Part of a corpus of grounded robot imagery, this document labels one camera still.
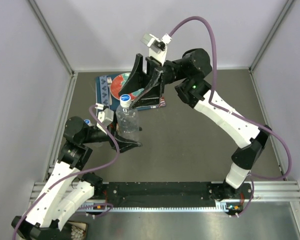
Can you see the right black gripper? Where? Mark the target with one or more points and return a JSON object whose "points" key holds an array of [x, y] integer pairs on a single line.
{"points": [[138, 80]]}

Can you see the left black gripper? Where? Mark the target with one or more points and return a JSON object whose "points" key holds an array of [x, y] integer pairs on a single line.
{"points": [[124, 144]]}

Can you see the clear bottle orange base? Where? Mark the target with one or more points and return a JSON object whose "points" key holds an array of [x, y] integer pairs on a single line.
{"points": [[128, 122]]}

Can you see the white bottle cap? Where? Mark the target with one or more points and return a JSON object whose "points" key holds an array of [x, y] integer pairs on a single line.
{"points": [[125, 100]]}

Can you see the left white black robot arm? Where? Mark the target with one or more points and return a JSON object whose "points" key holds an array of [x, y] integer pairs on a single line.
{"points": [[69, 186]]}

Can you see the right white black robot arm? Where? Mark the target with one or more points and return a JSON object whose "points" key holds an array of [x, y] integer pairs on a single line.
{"points": [[197, 93]]}

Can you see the colourful mandala napkin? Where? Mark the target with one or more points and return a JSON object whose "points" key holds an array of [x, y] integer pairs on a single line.
{"points": [[162, 103]]}

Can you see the red teal patterned plate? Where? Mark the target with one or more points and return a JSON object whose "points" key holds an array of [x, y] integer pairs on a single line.
{"points": [[118, 82]]}

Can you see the silver fork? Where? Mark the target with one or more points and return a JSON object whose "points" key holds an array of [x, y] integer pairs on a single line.
{"points": [[109, 82]]}

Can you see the blue patterned placemat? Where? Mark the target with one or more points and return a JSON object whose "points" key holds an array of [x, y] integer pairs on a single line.
{"points": [[102, 92]]}

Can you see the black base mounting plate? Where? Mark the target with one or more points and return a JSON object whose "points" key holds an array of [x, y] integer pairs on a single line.
{"points": [[170, 194]]}

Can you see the floral patterned box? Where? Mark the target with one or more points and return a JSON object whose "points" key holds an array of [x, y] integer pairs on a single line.
{"points": [[76, 230]]}

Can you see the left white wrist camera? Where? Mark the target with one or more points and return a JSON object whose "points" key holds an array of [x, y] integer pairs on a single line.
{"points": [[104, 114]]}

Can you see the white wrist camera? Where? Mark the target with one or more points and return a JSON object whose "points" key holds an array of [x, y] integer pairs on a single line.
{"points": [[104, 114], [158, 47]]}

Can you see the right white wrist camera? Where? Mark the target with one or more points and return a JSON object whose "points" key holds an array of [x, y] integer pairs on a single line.
{"points": [[158, 47]]}

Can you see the grey slotted cable duct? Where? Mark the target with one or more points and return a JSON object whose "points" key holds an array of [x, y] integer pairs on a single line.
{"points": [[223, 207]]}

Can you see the aluminium frame rail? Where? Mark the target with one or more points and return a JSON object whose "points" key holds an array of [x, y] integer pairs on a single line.
{"points": [[276, 191]]}

